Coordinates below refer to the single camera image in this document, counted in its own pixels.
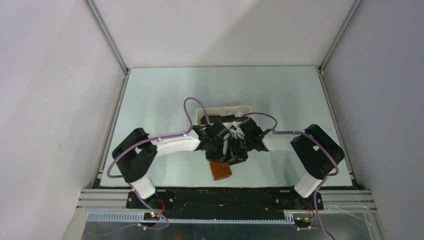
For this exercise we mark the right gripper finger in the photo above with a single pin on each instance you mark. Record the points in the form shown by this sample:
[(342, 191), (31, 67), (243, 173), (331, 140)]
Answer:
[(228, 158), (241, 155)]

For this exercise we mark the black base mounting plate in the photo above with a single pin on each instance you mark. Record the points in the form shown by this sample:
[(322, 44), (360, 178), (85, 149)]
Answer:
[(230, 203)]

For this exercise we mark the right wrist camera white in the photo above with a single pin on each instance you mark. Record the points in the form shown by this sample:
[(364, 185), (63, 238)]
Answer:
[(238, 133)]

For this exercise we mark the white slotted cable duct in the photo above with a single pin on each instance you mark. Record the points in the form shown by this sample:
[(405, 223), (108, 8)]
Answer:
[(140, 217)]

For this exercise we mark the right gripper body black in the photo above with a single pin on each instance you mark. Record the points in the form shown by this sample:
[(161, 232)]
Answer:
[(244, 143)]

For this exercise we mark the white plastic tray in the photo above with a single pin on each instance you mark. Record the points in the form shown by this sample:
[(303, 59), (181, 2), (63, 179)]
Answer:
[(238, 111)]

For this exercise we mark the aluminium frame post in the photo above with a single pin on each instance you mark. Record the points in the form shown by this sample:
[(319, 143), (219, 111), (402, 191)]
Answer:
[(120, 79), (329, 85)]

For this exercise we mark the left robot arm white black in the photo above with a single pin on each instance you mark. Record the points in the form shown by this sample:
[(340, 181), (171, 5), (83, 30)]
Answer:
[(136, 153)]

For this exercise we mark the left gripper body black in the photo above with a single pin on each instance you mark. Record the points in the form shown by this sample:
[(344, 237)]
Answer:
[(217, 144)]

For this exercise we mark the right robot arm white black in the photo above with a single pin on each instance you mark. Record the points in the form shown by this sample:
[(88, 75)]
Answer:
[(316, 150)]

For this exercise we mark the right aluminium frame post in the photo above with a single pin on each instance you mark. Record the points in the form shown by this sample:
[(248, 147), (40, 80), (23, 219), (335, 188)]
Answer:
[(329, 85)]

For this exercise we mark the left aluminium frame post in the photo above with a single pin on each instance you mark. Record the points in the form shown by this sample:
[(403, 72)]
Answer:
[(120, 79)]

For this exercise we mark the brown leather card holder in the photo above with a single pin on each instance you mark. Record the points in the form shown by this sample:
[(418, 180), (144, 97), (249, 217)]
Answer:
[(220, 171)]

